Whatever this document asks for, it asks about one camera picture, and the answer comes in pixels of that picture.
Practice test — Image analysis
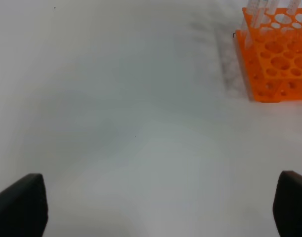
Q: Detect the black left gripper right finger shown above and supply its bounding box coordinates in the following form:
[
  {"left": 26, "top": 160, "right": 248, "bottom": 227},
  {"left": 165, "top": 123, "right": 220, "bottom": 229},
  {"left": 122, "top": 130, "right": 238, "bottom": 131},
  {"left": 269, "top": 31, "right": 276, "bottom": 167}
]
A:
[{"left": 272, "top": 171, "right": 302, "bottom": 237}]

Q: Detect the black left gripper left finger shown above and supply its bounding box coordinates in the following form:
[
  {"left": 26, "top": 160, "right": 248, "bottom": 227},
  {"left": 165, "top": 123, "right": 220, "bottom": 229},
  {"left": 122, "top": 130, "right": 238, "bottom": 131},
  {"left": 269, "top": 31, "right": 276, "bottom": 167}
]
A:
[{"left": 0, "top": 173, "right": 48, "bottom": 237}]

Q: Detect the orange test tube rack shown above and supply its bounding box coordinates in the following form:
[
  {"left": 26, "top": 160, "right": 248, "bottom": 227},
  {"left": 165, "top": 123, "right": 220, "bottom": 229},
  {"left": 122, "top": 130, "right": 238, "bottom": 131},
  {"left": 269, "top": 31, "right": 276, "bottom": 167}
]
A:
[{"left": 235, "top": 7, "right": 302, "bottom": 103}]

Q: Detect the second row tube left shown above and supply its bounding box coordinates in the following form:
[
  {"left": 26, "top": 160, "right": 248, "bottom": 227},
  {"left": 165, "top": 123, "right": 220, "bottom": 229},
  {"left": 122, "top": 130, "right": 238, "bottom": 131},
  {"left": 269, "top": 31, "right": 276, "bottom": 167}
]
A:
[{"left": 241, "top": 8, "right": 260, "bottom": 49}]

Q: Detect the back row tube far left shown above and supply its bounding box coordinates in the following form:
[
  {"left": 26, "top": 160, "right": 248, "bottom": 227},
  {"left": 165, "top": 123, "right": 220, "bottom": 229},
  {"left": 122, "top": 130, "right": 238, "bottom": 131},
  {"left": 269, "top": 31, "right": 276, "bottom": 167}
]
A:
[{"left": 246, "top": 0, "right": 268, "bottom": 28}]

